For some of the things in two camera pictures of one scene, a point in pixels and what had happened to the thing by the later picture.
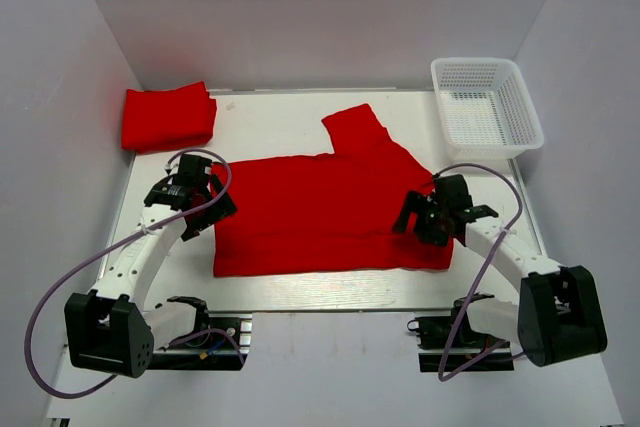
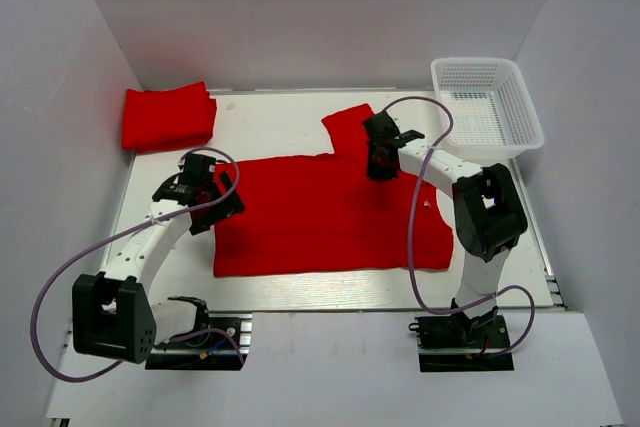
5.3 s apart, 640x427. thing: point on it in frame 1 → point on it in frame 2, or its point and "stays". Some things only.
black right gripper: [409, 206] → [375, 173]
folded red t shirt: [175, 118] stays
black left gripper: [218, 211] stays
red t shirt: [326, 213] stays
